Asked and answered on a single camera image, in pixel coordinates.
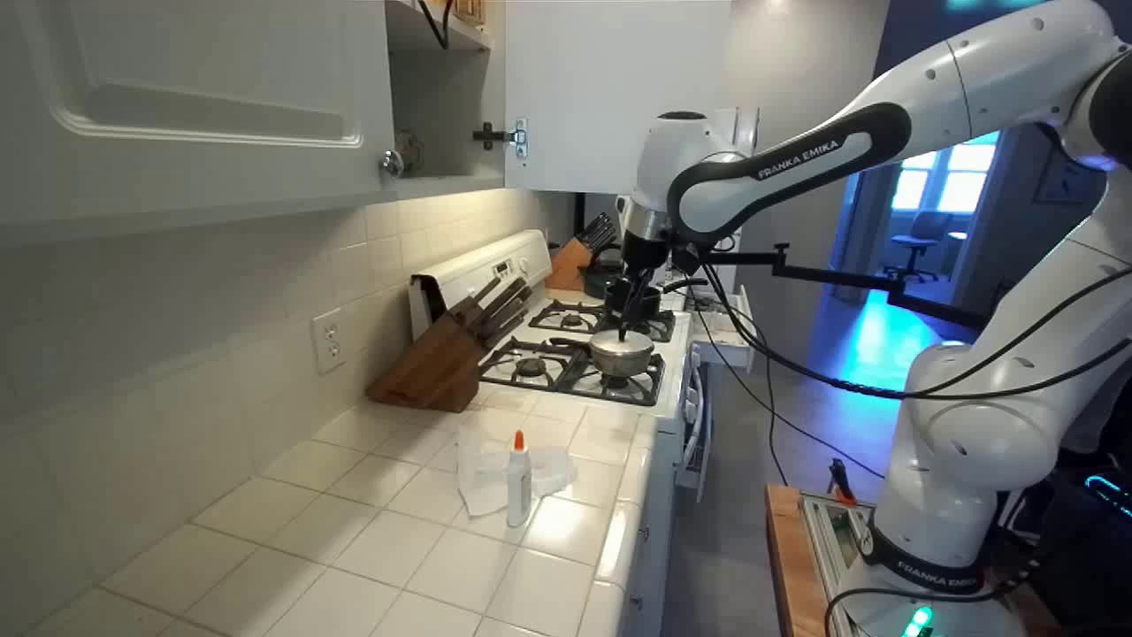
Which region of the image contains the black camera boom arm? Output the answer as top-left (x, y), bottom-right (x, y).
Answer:
top-left (674, 241), bottom-right (984, 328)

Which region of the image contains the dark cupboard door handle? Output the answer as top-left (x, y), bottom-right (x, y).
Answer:
top-left (469, 121), bottom-right (529, 155)

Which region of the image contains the closed white cupboard door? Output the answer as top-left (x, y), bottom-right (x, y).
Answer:
top-left (0, 0), bottom-right (400, 233)

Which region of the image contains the white wall outlet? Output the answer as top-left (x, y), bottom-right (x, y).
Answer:
top-left (308, 306), bottom-right (351, 379)

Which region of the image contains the wooden knife block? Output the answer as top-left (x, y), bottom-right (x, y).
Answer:
top-left (365, 313), bottom-right (487, 419)

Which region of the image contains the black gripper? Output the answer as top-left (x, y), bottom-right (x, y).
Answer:
top-left (614, 226), bottom-right (673, 339)

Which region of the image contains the office chair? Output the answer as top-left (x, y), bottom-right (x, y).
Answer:
top-left (888, 210), bottom-right (951, 282)

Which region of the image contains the open white cupboard door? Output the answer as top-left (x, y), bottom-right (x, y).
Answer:
top-left (503, 0), bottom-right (737, 198)

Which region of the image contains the black kettle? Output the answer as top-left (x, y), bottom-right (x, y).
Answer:
top-left (581, 241), bottom-right (631, 300)

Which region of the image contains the white gas stove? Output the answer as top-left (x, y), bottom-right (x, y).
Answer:
top-left (402, 226), bottom-right (720, 637)

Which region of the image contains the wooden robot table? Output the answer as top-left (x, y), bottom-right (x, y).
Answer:
top-left (760, 483), bottom-right (1065, 637)

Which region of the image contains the white glue bottle orange cap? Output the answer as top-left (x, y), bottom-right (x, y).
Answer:
top-left (506, 429), bottom-right (536, 530)

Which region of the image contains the red black clamp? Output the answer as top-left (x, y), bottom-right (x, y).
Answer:
top-left (824, 458), bottom-right (859, 508)

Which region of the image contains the white crumpled cloth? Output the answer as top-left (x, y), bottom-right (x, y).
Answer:
top-left (452, 423), bottom-right (581, 524)

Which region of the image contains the black cooking pot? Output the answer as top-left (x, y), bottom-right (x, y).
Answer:
top-left (602, 281), bottom-right (712, 333)

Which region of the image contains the silver pan with lid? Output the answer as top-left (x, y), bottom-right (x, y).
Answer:
top-left (545, 328), bottom-right (666, 381)

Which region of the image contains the bright window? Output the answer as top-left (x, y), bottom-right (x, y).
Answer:
top-left (890, 130), bottom-right (1002, 221)

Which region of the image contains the thin black cable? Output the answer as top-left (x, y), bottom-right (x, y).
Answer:
top-left (689, 296), bottom-right (890, 485)

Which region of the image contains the thick black cable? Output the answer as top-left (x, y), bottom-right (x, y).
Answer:
top-left (685, 261), bottom-right (1132, 408)

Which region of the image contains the metal mounting plate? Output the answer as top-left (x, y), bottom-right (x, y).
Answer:
top-left (799, 488), bottom-right (885, 598)

